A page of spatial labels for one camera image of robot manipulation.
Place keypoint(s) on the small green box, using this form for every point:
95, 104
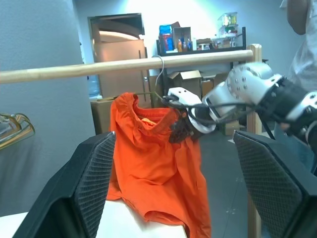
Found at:
230, 129

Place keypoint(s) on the blue water jug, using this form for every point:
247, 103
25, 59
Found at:
94, 86

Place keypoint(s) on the person in grey shirt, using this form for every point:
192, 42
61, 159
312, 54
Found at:
305, 64

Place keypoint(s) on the open cardboard box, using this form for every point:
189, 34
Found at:
188, 80

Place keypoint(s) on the wooden rack post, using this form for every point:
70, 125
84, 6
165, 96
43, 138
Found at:
255, 53

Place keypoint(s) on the blue snack bag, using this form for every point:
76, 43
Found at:
166, 37

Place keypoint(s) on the cardboard box with bottles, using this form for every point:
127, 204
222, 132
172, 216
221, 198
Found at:
182, 38

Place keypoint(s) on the wooden hanging rod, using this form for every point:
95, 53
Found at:
99, 68

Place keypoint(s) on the large tan cardboard panel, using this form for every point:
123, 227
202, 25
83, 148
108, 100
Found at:
119, 49

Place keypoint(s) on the clear plastic container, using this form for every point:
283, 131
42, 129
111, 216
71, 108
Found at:
227, 24

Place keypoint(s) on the brown cardboard box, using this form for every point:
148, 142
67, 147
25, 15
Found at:
101, 116

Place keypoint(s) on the orange shirt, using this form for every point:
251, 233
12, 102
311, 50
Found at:
153, 161

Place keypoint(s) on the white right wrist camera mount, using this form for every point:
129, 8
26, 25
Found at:
185, 96

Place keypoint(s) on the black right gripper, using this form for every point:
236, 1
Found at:
192, 124

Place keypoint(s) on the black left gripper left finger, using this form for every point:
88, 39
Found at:
74, 188

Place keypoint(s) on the black metal shelf rack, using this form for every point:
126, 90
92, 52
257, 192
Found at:
200, 50

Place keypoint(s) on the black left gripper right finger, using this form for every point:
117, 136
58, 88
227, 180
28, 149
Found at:
277, 178

